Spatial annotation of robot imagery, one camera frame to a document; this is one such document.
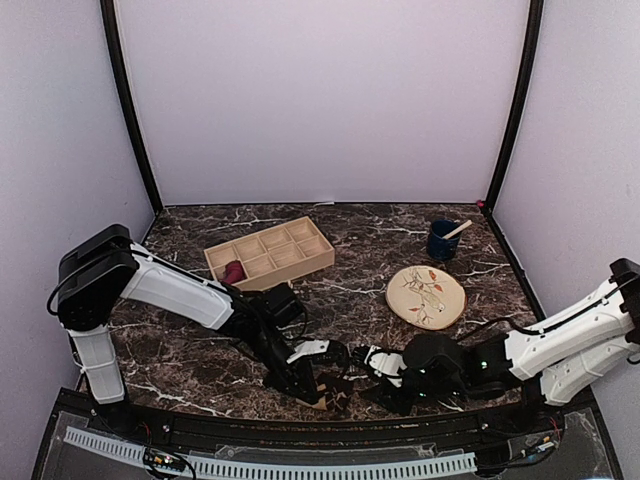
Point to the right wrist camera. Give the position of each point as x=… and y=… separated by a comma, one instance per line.
x=380, y=364

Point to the wooden stick in mug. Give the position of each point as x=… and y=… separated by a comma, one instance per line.
x=458, y=230

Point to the dark blue mug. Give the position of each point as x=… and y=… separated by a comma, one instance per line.
x=439, y=248

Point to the black frame post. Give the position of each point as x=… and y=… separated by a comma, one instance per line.
x=125, y=96
x=525, y=70

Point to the left black frame post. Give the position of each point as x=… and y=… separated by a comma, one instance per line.
x=125, y=96

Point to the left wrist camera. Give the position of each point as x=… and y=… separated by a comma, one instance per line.
x=321, y=351

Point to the right black frame post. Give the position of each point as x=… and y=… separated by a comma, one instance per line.
x=525, y=70

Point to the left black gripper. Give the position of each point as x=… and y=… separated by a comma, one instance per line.
x=293, y=374

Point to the black front rail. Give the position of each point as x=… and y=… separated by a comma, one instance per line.
x=249, y=415

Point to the wooden compartment tray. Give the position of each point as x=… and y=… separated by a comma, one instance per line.
x=278, y=254

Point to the white slotted cable duct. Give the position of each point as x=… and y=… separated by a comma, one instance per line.
x=236, y=462

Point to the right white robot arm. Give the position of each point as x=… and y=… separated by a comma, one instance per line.
x=550, y=361

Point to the round painted wooden plate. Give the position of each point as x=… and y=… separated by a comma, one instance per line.
x=426, y=297

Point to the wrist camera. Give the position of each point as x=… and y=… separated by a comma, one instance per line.
x=321, y=351
x=380, y=364

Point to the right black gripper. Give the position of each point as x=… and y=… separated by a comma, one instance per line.
x=385, y=396

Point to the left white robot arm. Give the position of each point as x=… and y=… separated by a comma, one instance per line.
x=110, y=266

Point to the maroon striped sock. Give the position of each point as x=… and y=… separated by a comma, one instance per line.
x=233, y=273

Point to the small circuit board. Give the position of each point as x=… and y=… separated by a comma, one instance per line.
x=160, y=460

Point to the brown argyle sock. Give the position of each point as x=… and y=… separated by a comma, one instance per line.
x=334, y=393

